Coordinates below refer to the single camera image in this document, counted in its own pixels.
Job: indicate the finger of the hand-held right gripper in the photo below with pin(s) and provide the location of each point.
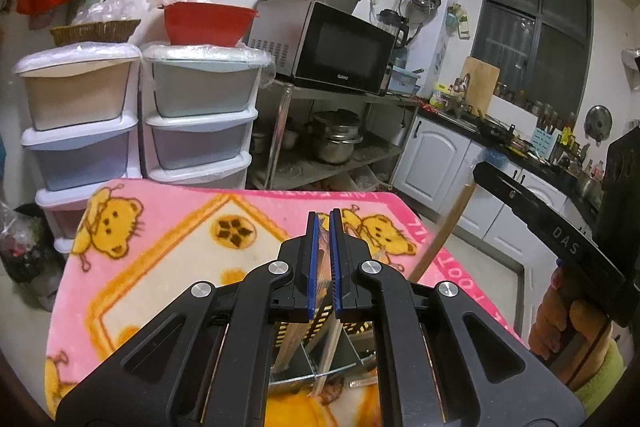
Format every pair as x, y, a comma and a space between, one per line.
502, 187

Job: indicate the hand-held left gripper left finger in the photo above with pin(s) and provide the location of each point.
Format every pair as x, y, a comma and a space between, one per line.
312, 267

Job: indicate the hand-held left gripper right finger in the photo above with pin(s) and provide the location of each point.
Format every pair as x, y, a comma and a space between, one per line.
336, 267

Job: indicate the dark green utensil holder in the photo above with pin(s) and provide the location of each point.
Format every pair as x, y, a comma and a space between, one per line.
352, 328

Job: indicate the bare wooden chopstick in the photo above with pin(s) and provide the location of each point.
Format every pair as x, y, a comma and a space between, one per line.
445, 227

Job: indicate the person's right forearm green sleeve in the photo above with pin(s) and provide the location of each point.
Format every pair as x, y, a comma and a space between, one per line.
600, 382

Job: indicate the person's right hand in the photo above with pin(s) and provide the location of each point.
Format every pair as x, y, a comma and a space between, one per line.
560, 317

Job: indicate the steel kettle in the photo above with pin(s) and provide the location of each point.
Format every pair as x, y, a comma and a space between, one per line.
586, 187

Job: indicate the blue knife block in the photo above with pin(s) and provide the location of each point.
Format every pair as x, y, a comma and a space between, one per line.
542, 144

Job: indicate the white kitchen cabinet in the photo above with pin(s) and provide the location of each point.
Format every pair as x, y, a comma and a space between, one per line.
430, 162

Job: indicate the hanging steel pot lid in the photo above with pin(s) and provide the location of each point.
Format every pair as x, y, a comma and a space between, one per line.
598, 122

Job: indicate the wooden cutting board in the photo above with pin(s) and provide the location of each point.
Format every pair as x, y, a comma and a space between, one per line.
480, 84

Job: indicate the kitchen faucet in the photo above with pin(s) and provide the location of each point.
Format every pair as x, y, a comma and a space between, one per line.
462, 87

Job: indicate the steel pot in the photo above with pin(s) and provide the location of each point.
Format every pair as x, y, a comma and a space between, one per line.
337, 139

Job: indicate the pink printed blanket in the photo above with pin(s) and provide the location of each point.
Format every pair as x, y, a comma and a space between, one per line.
175, 247

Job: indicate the blue plastic container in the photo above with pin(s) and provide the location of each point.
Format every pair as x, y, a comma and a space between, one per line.
404, 79

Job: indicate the metal kitchen rack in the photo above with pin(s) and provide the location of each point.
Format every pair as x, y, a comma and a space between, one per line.
380, 99

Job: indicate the dark framed window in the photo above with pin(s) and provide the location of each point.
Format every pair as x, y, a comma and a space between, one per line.
535, 27

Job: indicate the black blender jug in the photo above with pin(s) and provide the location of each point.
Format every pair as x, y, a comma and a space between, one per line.
392, 27

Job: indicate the hanging metal colander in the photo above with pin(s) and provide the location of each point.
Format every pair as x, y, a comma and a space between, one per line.
425, 7

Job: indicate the white drawer tower grey top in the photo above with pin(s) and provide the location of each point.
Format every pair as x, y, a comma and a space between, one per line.
200, 87

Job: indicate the black microwave oven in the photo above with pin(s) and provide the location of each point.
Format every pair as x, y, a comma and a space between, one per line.
340, 47

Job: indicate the red plastic basin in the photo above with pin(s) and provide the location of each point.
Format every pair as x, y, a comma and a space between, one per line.
210, 24

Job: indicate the dark plastic bag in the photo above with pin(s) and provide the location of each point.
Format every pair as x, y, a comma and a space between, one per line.
22, 252

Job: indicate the white drawer tower beige top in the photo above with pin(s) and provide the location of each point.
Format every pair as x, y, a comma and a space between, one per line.
75, 92

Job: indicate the wicker basket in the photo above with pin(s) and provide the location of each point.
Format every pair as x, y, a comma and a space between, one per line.
95, 33

